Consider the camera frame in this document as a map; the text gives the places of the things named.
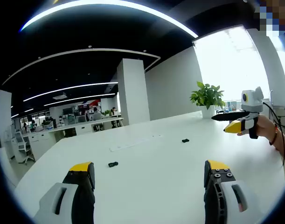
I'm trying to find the white office chair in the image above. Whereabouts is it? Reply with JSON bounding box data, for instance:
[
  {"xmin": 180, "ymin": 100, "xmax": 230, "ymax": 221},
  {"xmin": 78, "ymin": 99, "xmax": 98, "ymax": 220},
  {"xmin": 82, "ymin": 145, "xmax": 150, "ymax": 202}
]
[{"xmin": 14, "ymin": 130, "xmax": 36, "ymax": 165}]

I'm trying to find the long white office counter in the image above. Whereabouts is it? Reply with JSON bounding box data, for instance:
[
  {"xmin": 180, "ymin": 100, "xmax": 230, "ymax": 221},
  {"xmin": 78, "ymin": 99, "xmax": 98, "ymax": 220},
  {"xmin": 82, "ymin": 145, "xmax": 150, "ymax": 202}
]
[{"xmin": 28, "ymin": 116, "xmax": 125, "ymax": 147}]

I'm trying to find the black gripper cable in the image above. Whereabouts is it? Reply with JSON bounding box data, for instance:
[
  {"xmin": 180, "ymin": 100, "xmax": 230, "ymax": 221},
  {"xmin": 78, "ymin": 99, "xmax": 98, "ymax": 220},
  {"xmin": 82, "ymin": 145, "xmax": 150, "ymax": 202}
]
[{"xmin": 262, "ymin": 101, "xmax": 285, "ymax": 167}]

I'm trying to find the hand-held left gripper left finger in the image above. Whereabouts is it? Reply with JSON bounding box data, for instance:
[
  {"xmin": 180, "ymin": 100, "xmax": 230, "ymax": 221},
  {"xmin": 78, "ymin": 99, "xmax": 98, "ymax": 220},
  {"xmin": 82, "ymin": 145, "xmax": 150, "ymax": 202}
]
[{"xmin": 34, "ymin": 161, "xmax": 96, "ymax": 224}]

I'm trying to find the long white ceiling light strip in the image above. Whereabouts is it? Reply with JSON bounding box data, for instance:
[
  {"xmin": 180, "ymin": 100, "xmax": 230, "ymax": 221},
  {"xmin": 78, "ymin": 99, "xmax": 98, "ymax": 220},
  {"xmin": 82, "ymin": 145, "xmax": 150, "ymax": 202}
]
[{"xmin": 19, "ymin": 0, "xmax": 199, "ymax": 38}]

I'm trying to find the green potted plant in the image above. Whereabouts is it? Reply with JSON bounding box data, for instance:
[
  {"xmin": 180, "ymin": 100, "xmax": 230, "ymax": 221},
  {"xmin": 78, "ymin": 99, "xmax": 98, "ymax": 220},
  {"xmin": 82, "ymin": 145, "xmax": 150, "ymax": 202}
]
[{"xmin": 189, "ymin": 81, "xmax": 226, "ymax": 119}]

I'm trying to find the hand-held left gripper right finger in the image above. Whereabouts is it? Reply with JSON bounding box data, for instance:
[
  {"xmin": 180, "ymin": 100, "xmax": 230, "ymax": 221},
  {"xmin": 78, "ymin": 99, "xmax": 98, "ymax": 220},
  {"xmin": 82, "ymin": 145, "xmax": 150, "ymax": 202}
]
[{"xmin": 204, "ymin": 160, "xmax": 258, "ymax": 224}]

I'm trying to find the person's right hand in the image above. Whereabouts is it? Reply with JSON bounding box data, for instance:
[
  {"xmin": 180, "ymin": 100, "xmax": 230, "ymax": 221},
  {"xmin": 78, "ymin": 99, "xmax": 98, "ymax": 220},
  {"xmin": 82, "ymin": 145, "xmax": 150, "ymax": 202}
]
[{"xmin": 255, "ymin": 115, "xmax": 277, "ymax": 141}]

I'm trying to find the red bracelet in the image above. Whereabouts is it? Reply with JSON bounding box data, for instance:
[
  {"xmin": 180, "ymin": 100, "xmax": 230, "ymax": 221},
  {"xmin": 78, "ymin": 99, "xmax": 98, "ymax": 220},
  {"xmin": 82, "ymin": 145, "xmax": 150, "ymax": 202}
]
[{"xmin": 269, "ymin": 123, "xmax": 279, "ymax": 146}]

